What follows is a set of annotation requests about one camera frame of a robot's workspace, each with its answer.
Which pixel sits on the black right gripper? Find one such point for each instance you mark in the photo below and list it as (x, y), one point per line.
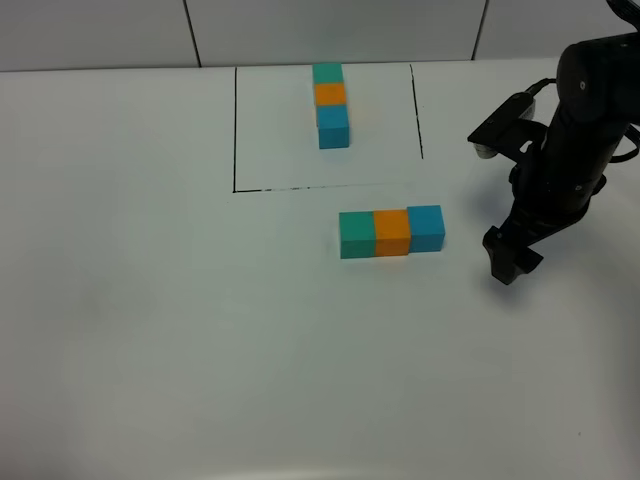
(552, 185)

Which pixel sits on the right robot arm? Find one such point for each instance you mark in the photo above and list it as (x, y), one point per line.
(597, 83)

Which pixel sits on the blue template block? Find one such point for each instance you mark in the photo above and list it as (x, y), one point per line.
(333, 126)

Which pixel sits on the orange template block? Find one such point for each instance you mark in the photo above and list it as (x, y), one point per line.
(330, 94)

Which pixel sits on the green template block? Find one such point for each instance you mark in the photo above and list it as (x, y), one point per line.
(327, 73)

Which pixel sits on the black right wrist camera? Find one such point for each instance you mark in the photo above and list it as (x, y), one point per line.
(509, 129)

